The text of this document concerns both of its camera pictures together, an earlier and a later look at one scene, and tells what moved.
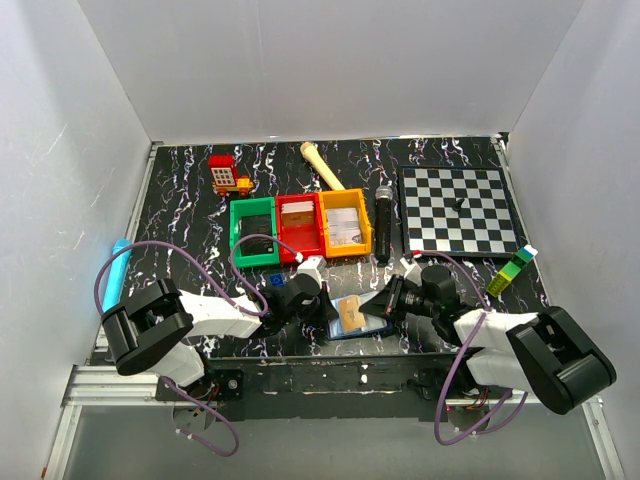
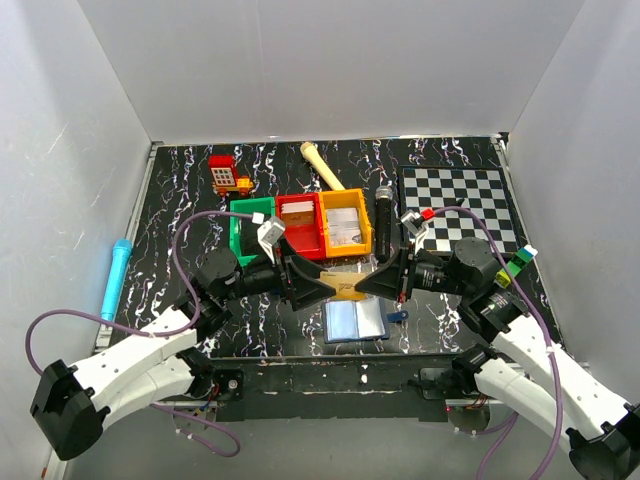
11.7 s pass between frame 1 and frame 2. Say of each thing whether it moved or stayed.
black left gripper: moved
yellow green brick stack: stayed
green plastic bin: stayed
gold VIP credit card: moved
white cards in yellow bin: stayed
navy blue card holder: stayed
